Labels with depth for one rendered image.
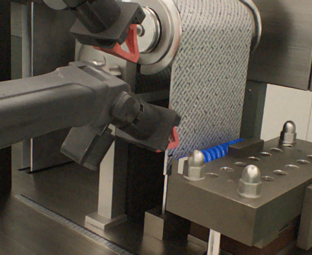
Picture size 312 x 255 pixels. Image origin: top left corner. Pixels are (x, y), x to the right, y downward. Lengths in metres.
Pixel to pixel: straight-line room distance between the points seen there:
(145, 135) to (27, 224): 0.29
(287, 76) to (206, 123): 0.23
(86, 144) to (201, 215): 0.22
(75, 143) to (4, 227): 0.28
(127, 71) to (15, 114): 0.38
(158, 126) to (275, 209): 0.22
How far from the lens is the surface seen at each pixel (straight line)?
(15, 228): 0.91
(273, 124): 3.75
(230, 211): 0.74
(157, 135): 0.75
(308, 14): 1.04
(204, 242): 0.86
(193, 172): 0.78
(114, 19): 0.70
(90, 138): 0.67
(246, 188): 0.74
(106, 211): 0.91
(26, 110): 0.49
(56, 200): 1.01
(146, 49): 0.81
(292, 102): 3.66
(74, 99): 0.55
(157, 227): 0.87
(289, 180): 0.84
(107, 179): 0.88
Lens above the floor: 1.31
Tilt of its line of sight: 15 degrees down
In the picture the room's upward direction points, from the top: 4 degrees clockwise
